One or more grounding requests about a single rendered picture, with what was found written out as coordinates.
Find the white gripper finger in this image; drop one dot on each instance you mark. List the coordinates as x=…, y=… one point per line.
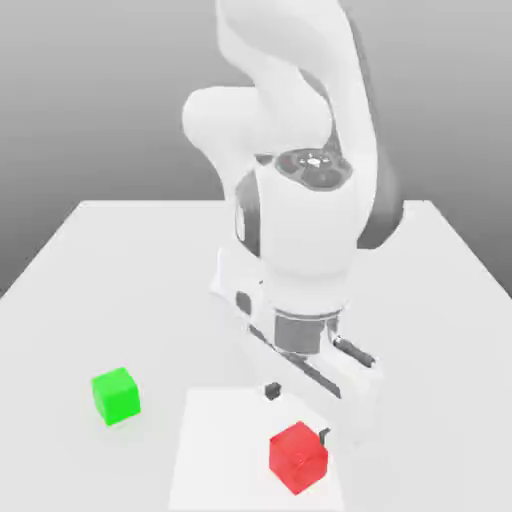
x=324, y=433
x=273, y=390

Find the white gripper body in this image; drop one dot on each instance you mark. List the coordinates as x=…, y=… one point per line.
x=344, y=384

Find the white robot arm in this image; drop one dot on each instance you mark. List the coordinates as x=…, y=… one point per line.
x=304, y=224

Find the small red cube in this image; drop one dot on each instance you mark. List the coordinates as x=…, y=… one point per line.
x=298, y=458

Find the small green cube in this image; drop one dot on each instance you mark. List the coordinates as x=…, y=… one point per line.
x=116, y=396

